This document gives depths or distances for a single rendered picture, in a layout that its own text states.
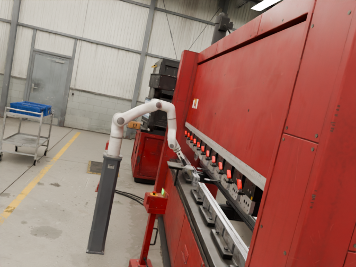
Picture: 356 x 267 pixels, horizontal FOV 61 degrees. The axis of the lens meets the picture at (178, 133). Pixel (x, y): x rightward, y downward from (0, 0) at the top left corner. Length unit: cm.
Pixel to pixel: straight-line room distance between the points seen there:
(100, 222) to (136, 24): 797
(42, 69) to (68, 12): 190
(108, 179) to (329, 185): 244
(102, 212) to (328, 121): 261
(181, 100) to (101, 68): 642
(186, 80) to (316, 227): 329
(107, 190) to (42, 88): 760
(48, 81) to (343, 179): 986
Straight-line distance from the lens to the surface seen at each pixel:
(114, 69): 1010
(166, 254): 343
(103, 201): 309
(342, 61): 82
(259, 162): 159
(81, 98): 1019
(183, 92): 394
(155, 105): 290
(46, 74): 1033
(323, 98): 84
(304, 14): 153
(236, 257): 178
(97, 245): 329
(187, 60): 396
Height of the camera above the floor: 169
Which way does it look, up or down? 7 degrees down
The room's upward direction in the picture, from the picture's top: 12 degrees clockwise
